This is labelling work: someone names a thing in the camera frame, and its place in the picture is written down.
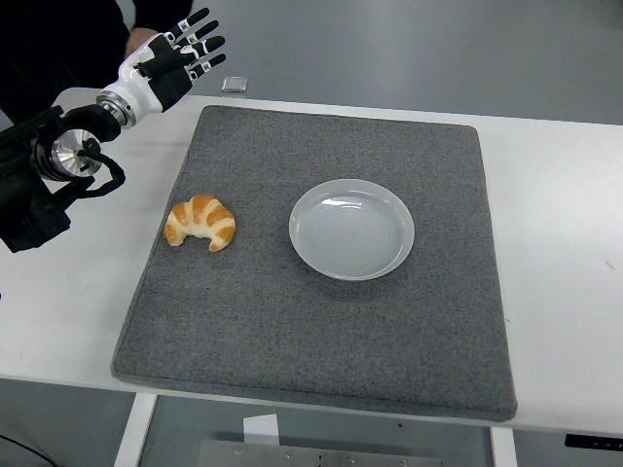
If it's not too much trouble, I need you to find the person's hand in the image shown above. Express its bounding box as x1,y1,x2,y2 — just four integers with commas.
125,27,163,58

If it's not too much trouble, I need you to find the white table leg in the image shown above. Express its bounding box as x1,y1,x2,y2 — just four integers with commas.
489,426,518,467
113,392,160,467

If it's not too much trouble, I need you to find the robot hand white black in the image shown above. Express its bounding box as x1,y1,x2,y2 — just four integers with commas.
99,8,228,122

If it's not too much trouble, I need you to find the black floor cable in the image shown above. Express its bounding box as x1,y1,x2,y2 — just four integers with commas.
0,432,55,467

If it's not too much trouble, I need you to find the grey metal plate with screws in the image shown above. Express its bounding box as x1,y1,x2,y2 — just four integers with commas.
198,439,442,467

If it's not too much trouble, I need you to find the black table control panel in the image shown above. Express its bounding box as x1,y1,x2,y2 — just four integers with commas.
564,432,623,449

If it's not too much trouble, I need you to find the grey felt mat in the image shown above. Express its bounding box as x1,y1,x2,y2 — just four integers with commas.
110,104,518,423

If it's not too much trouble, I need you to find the white round plate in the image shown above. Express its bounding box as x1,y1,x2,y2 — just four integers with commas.
288,179,417,282

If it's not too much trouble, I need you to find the croissant bread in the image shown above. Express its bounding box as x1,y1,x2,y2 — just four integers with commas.
164,194,238,253

